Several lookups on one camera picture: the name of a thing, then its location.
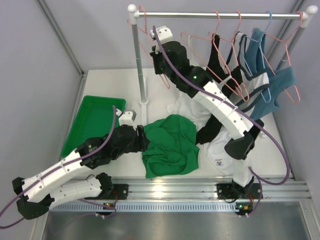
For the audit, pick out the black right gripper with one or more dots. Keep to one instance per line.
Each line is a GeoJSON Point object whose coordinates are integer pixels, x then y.
{"type": "Point", "coordinates": [155, 58]}

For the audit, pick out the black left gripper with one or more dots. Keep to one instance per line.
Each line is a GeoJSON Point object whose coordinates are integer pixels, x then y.
{"type": "Point", "coordinates": [143, 138]}

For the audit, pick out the green tank top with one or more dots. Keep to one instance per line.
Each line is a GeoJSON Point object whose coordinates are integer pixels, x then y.
{"type": "Point", "coordinates": [172, 149]}

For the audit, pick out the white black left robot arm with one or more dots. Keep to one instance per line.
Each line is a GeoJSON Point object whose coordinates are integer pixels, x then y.
{"type": "Point", "coordinates": [50, 188]}

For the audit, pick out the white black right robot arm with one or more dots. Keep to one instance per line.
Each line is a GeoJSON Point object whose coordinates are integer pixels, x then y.
{"type": "Point", "coordinates": [243, 134]}

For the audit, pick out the white camisole top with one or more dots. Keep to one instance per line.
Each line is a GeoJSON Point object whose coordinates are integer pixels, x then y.
{"type": "Point", "coordinates": [185, 105]}

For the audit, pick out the black tank top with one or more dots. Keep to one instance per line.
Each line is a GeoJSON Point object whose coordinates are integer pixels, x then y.
{"type": "Point", "coordinates": [211, 129]}

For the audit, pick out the white navy-trimmed tank top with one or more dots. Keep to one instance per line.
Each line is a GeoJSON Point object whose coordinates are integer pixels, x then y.
{"type": "Point", "coordinates": [255, 84]}

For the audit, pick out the blue hanger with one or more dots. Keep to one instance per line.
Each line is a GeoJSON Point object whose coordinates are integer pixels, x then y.
{"type": "Point", "coordinates": [254, 54]}

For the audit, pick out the teal tank top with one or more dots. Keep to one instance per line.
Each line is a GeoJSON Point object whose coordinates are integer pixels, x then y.
{"type": "Point", "coordinates": [267, 101]}

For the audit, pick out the green plastic tray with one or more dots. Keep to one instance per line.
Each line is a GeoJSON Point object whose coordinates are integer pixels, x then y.
{"type": "Point", "coordinates": [93, 119]}

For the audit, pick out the white rack left foot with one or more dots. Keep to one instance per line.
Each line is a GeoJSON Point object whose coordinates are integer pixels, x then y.
{"type": "Point", "coordinates": [144, 110]}

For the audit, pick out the white rack foot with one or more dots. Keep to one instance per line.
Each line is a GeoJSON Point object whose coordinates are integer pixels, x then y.
{"type": "Point", "coordinates": [262, 134]}
{"type": "Point", "coordinates": [144, 110]}

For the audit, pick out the metal clothes rack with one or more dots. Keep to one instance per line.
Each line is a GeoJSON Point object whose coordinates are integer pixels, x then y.
{"type": "Point", "coordinates": [135, 13]}

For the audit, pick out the white rack right foot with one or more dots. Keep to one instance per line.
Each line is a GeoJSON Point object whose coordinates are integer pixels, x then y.
{"type": "Point", "coordinates": [262, 134]}

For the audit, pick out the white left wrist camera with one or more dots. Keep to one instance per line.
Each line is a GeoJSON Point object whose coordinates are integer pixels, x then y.
{"type": "Point", "coordinates": [126, 117]}

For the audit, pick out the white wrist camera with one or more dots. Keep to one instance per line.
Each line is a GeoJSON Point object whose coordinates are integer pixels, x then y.
{"type": "Point", "coordinates": [164, 34]}
{"type": "Point", "coordinates": [126, 117]}

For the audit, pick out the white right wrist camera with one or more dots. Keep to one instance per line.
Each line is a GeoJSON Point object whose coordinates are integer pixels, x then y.
{"type": "Point", "coordinates": [164, 34]}

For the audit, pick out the perforated grey cable duct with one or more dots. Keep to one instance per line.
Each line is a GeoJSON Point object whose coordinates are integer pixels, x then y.
{"type": "Point", "coordinates": [175, 207]}

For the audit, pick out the aluminium mounting rail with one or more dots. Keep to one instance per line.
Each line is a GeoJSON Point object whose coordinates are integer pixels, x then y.
{"type": "Point", "coordinates": [204, 189]}

